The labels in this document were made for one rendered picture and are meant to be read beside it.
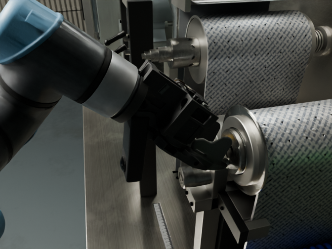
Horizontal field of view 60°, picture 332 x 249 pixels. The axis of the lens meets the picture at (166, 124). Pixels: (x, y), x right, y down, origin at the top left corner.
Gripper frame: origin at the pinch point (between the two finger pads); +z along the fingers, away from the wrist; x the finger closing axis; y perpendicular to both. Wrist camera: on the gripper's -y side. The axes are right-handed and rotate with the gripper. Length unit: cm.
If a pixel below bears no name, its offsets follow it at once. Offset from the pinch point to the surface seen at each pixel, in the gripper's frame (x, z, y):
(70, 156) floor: 173, 43, -125
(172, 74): 67, 17, -2
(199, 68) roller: 22.1, -1.2, 8.9
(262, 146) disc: -5.5, -1.0, 7.7
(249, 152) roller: -4.0, -0.5, 5.6
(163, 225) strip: 15.4, 17.2, -28.6
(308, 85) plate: 24.6, 29.0, 22.6
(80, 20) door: 324, 9, -51
